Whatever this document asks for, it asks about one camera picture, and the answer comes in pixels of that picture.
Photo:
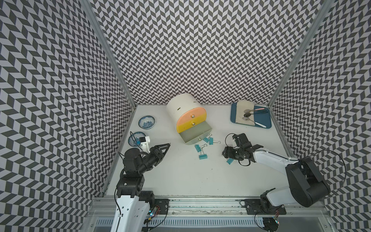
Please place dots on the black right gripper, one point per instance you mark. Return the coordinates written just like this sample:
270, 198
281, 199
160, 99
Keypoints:
228, 152

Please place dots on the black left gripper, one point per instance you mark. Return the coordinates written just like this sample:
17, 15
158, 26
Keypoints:
157, 152

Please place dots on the grey green bottom drawer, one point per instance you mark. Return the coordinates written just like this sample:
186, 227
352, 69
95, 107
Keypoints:
196, 133

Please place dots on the yellow drawer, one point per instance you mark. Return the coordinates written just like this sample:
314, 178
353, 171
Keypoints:
189, 122

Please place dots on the cream round drawer cabinet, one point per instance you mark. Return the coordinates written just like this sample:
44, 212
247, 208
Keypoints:
181, 104

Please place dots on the orange pink top drawer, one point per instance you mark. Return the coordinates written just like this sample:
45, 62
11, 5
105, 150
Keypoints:
191, 114

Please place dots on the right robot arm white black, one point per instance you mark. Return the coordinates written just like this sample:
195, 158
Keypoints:
306, 184

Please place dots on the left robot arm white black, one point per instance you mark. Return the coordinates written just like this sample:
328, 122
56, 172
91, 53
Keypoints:
135, 207

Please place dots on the blue floral bowl near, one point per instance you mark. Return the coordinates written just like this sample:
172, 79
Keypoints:
134, 138

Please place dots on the blue floral bowl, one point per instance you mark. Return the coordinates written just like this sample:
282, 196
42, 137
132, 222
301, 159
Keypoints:
146, 122
134, 138

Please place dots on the blue floral bowl far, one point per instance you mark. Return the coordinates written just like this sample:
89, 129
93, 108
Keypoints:
146, 122

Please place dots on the beige folded cloth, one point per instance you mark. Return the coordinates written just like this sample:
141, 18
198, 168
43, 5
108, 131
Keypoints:
240, 107

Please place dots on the teal blue tray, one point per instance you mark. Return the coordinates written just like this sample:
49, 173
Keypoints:
261, 118

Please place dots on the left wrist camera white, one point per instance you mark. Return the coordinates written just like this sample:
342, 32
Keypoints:
144, 144

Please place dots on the teal handled spoon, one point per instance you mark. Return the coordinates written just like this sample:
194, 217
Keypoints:
255, 113

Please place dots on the pink handled spoon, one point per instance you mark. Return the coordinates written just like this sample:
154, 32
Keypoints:
255, 110

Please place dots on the aluminium front rail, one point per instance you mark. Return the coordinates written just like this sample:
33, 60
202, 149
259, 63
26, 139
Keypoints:
208, 207

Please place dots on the aluminium corner post left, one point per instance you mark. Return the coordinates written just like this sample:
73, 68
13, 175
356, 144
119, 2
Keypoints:
86, 6

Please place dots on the aluminium corner post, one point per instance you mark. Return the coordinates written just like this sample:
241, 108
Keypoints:
86, 6
323, 11

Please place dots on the aluminium corner post right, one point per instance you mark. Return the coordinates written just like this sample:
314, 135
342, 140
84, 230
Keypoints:
323, 11

